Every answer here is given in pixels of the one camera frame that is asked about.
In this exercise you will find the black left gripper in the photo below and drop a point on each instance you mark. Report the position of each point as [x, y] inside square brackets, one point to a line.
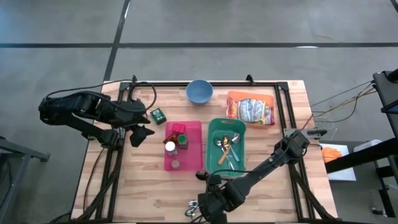
[135, 116]

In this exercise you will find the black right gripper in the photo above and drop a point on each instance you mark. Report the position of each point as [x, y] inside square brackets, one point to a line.
[219, 200]

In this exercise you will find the green spice box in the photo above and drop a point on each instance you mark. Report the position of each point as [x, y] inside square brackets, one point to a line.
[158, 115]

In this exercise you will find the black spoon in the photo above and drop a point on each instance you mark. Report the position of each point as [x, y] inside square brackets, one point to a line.
[202, 175]

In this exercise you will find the taco seasoning packet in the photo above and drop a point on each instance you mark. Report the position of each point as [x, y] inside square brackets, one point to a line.
[169, 138]

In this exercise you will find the teal plastic bin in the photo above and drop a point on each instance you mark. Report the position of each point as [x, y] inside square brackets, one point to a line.
[214, 168]

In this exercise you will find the white-lidded jar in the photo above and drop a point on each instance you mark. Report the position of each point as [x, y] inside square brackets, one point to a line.
[170, 147]

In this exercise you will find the red-capped spice jar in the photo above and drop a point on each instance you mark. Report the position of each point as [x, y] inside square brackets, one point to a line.
[178, 128]

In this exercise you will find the green-capped spice jar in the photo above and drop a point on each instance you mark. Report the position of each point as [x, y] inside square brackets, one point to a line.
[182, 140]

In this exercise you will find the small glass saffron jar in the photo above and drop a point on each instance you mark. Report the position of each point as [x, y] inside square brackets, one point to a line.
[175, 164]

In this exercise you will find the red clear snack packet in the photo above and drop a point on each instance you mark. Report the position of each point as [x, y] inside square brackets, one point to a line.
[269, 115]

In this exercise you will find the orange plastic bin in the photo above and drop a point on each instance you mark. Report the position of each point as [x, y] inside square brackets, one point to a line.
[248, 95]

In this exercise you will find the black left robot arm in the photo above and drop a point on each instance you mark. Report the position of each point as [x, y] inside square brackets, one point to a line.
[87, 107]

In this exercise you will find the pink plastic bin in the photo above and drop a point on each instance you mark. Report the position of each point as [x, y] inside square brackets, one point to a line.
[192, 155]

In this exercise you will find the blue bowl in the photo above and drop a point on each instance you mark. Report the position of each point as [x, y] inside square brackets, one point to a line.
[199, 91]

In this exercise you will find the grey metal stand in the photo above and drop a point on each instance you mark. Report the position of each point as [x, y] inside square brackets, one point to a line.
[21, 152]

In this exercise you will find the orange cloth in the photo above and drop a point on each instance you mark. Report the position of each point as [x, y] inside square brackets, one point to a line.
[332, 155]

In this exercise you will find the white paper sheet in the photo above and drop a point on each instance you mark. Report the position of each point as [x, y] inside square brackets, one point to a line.
[345, 168]

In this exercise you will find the white plastic container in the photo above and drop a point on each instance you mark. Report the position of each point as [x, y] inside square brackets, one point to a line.
[367, 145]

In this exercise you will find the black equipment cart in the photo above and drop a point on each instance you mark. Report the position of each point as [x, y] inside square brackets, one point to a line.
[388, 90]

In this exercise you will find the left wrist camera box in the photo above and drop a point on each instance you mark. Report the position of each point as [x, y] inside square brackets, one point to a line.
[138, 107]

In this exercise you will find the black aluminium table frame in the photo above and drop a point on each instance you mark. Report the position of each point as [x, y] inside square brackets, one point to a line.
[236, 84]

